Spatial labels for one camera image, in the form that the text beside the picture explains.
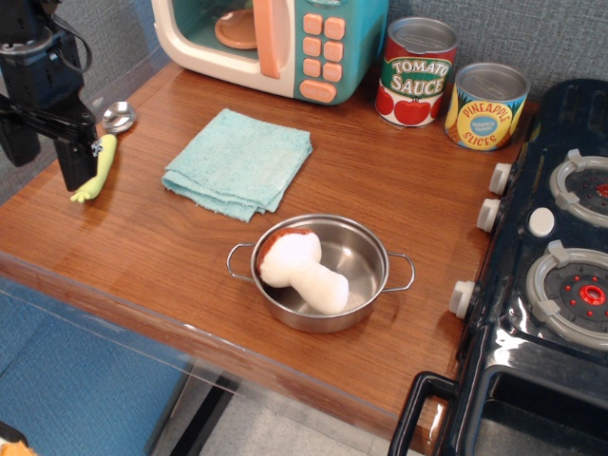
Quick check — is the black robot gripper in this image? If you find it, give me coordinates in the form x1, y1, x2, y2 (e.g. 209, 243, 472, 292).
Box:
1, 28, 101, 191

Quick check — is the orange microwave plate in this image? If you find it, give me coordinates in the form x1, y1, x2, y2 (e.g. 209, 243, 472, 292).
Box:
215, 9, 257, 50

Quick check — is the toy microwave oven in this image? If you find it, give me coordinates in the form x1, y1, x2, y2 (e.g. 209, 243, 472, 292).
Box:
152, 0, 389, 105

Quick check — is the white brown plush mushroom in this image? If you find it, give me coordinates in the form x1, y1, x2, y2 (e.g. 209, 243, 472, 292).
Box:
256, 228, 350, 315

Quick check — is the yellow handled metal spoon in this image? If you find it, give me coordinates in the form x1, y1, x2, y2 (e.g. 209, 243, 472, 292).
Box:
70, 101, 137, 203

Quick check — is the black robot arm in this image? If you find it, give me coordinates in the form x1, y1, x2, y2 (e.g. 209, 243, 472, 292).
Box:
1, 1, 101, 191

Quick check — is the tomato sauce can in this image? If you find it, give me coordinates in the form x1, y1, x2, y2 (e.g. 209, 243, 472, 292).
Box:
375, 17, 459, 127

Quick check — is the small steel pot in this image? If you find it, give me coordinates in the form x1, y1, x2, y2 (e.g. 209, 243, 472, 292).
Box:
226, 214, 416, 333

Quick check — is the black toy stove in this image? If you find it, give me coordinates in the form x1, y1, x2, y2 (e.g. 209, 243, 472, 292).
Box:
389, 79, 607, 455

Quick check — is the light blue folded towel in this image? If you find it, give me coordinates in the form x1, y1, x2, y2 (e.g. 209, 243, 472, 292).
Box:
161, 108, 313, 222

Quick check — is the pineapple slices can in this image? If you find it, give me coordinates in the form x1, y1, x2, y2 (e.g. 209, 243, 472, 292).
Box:
445, 62, 530, 151

